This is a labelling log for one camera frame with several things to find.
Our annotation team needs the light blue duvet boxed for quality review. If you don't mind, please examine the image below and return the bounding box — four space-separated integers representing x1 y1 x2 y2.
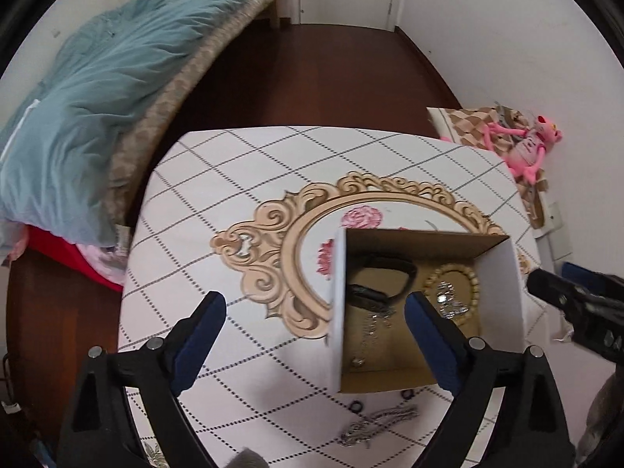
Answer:
0 0 284 250

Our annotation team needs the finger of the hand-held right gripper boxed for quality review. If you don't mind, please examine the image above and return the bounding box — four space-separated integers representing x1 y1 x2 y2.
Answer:
527 268 624 362
560 262 624 300

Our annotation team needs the black smart band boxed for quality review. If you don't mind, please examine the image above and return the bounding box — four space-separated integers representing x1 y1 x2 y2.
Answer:
347 253 418 311

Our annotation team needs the pink plush toy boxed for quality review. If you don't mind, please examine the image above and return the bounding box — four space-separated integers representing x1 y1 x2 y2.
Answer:
482 114 564 187

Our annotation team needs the beige patterned mattress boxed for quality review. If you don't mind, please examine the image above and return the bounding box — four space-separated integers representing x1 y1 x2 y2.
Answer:
103 0 284 236

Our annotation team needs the grey fuzzy clothing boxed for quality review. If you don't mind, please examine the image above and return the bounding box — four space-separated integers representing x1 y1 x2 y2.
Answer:
222 446 268 468

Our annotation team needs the silver chain necklace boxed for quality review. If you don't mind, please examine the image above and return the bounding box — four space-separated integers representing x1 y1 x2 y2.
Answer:
338 404 420 447

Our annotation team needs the beaded gold bracelet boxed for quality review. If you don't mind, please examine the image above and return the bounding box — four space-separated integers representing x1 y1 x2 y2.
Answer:
422 263 481 325

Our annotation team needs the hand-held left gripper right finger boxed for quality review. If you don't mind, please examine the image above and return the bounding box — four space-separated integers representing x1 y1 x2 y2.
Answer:
404 291 576 468

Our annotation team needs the brown checked cushion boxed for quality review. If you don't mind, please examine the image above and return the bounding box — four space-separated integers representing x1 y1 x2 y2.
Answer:
426 104 550 231

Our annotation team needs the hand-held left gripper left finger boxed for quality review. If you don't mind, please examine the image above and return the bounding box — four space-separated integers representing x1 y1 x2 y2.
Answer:
57 291 227 468

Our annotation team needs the white cardboard box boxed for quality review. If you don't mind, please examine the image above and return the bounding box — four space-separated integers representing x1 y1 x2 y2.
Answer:
328 227 530 395

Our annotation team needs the silver link bracelet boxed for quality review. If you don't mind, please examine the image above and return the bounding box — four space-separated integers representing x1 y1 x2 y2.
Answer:
434 280 469 321

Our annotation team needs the red cloth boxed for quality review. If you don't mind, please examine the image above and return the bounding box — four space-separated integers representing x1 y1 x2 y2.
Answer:
23 224 126 294

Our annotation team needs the thin silver necklace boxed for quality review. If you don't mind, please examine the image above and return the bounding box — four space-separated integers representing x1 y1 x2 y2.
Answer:
362 308 397 341

